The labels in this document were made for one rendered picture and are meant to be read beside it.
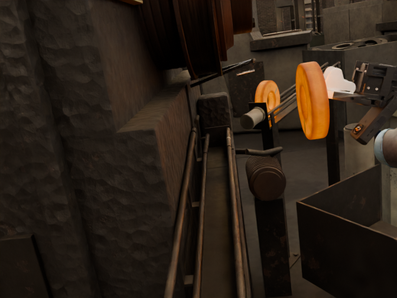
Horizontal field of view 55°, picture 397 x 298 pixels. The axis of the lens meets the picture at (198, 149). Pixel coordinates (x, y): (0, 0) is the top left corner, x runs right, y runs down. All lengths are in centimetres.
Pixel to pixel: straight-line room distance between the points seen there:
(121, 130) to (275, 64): 315
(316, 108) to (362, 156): 103
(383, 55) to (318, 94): 250
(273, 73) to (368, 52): 90
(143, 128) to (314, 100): 35
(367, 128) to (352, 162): 93
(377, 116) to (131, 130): 51
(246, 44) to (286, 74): 46
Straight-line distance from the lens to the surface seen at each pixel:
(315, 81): 76
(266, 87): 149
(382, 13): 484
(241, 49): 368
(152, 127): 54
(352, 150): 176
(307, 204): 63
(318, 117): 76
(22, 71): 55
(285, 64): 364
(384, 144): 101
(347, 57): 308
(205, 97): 122
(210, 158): 106
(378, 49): 322
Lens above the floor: 98
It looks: 16 degrees down
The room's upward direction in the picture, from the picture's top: 9 degrees counter-clockwise
